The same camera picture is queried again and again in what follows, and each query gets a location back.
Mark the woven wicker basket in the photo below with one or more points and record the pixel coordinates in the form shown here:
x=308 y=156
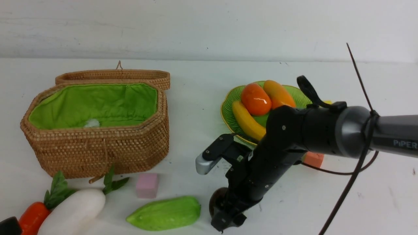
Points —
x=83 y=129

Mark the green bitter gourd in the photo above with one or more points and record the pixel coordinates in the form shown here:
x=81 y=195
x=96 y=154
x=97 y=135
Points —
x=166 y=214

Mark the yellow banana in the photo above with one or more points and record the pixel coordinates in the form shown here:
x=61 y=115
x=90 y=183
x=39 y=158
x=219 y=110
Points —
x=246 y=122

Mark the orange mango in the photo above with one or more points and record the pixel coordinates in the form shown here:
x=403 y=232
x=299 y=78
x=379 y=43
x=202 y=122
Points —
x=279 y=96

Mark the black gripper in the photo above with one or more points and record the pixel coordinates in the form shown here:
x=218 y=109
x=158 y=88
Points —
x=249 y=182

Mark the light pink foam cube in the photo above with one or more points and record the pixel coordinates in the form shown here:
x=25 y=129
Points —
x=147 y=185

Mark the woven basket lid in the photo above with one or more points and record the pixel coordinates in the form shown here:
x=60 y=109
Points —
x=161 y=79

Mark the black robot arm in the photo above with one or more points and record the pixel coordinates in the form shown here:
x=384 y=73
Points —
x=290 y=133

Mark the salmon pink foam cube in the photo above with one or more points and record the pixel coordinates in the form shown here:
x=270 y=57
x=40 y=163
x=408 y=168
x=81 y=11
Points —
x=313 y=159

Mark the orange carrot with leaves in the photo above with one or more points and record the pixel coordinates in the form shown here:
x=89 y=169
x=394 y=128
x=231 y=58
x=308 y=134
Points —
x=36 y=213

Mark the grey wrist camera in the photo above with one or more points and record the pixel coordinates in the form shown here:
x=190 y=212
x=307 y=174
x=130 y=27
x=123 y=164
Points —
x=224 y=147

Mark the dark purple mangosteen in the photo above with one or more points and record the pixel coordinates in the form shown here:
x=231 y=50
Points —
x=218 y=194

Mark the black object at corner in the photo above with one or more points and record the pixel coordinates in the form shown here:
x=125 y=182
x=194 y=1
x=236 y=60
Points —
x=10 y=226

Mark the white radish with leaves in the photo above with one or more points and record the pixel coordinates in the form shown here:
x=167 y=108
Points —
x=73 y=209

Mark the green glass leaf plate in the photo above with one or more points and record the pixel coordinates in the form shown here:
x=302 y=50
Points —
x=234 y=94

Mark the orange persimmon with leaves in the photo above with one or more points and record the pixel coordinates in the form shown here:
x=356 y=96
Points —
x=255 y=100

